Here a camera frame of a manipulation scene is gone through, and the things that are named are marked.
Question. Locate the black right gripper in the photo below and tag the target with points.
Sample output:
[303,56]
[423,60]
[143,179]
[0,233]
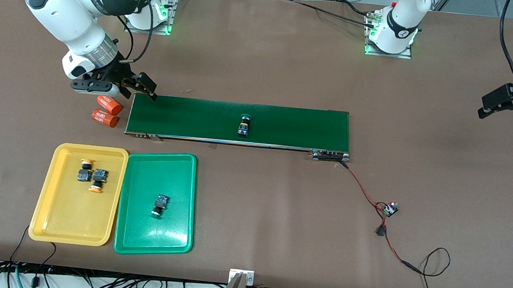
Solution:
[119,72]

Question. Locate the orange cylinder with white print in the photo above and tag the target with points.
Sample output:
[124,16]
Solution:
[109,105]
[105,118]

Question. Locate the yellow mushroom push button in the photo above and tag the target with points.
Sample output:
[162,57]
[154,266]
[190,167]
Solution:
[98,181]
[84,174]

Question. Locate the green mushroom push button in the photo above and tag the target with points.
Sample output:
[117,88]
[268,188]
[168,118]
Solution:
[244,125]
[159,206]

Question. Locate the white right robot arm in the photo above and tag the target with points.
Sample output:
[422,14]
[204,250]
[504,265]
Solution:
[66,5]

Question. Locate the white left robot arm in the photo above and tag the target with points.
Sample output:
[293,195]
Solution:
[403,18]

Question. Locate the green conveyor belt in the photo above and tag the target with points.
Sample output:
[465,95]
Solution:
[194,118]

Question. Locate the yellow plastic tray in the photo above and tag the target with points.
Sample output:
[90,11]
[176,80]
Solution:
[63,211]

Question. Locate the green plastic tray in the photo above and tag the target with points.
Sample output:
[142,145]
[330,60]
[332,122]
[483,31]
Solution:
[171,233]

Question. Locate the small green controller board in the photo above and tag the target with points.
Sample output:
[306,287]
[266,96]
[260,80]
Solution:
[390,210]

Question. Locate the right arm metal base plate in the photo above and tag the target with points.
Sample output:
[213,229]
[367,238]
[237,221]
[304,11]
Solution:
[172,9]

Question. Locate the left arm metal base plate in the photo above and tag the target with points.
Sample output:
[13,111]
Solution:
[400,56]

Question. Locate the silver bracket plate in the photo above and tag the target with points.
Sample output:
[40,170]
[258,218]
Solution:
[249,278]

